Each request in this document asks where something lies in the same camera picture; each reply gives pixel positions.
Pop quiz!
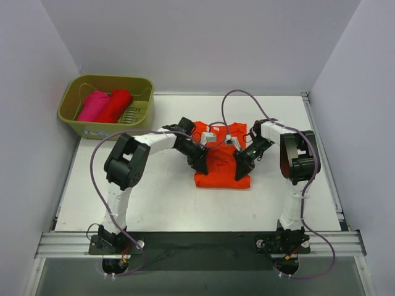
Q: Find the orange t shirt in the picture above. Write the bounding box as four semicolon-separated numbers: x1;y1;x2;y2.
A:
193;121;251;189

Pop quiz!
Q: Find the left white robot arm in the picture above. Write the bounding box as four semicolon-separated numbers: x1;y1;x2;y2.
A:
89;117;209;253

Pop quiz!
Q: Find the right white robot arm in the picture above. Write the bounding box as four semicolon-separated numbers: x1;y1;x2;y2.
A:
233;118;321;252

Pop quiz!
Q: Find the olive green plastic basket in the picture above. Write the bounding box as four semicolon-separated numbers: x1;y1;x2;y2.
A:
57;74;154;140

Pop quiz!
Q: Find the rolled red t shirt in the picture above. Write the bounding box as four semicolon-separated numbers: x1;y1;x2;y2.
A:
94;89;133;123

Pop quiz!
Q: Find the rolled pink t shirt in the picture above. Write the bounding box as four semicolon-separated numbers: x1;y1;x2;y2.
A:
77;90;110;122

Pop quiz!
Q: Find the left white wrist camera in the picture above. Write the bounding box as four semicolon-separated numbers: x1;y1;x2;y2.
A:
200;131;217;145

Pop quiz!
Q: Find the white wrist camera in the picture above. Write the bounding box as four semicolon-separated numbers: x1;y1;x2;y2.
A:
200;131;217;145
225;134;241;151

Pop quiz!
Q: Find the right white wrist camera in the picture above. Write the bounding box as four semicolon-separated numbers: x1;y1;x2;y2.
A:
225;134;241;151

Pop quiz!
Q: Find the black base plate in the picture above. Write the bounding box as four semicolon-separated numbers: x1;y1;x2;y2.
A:
88;232;310;274

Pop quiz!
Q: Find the aluminium front rail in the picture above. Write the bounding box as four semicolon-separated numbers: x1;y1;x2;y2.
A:
35;231;367;258

